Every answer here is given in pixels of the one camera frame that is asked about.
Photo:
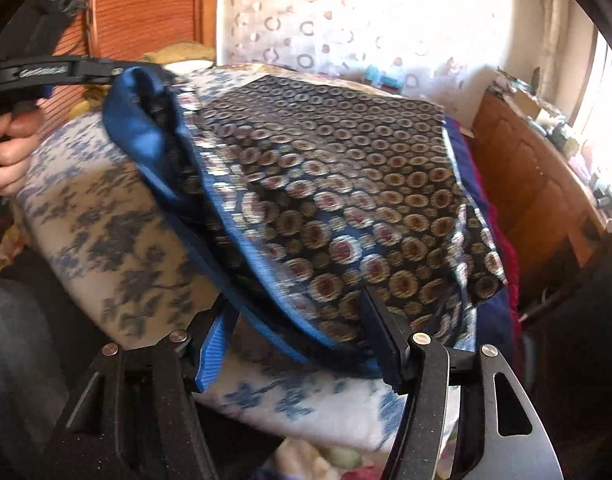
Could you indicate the small teal object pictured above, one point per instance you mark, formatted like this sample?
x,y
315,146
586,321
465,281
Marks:
x,y
386,75

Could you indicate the medallion patterned garment blue trim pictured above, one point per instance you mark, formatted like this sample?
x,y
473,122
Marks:
x,y
336,185

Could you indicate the yellow blanket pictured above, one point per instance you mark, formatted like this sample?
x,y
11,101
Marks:
x,y
185,52

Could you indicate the cardboard box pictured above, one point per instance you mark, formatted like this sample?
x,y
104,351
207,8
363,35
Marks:
x,y
523,102

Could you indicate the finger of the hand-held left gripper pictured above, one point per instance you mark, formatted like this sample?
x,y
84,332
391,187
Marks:
x,y
95,71

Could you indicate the wooden wardrobe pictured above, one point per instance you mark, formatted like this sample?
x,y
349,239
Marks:
x,y
145,10

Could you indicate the white padded headboard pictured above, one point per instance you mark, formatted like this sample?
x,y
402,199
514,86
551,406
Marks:
x,y
361,15

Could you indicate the window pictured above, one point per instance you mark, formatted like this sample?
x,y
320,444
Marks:
x,y
603,110

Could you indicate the person's left hand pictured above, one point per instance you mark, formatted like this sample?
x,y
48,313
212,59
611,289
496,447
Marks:
x,y
5,160

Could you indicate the red cloth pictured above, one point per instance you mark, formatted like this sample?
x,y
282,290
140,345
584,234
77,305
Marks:
x,y
488,220

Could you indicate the white quilt with blue flowers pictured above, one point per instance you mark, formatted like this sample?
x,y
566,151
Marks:
x,y
110,230

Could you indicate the wooden cabinet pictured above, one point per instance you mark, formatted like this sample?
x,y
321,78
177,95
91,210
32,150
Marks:
x,y
526,175

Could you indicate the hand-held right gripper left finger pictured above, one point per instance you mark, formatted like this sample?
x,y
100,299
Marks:
x,y
213,355

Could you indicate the person's leg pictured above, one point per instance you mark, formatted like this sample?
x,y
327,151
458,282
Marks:
x,y
15,360

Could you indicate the dark blue blanket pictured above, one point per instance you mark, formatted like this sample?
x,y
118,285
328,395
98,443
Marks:
x,y
496,320

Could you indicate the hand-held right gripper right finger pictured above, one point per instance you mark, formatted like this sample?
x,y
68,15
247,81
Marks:
x,y
386,345

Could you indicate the clutter of small cabinet items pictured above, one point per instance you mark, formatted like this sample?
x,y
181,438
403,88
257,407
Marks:
x,y
576,140

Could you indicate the pink floral blanket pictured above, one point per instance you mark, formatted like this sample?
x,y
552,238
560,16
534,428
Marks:
x,y
336,462

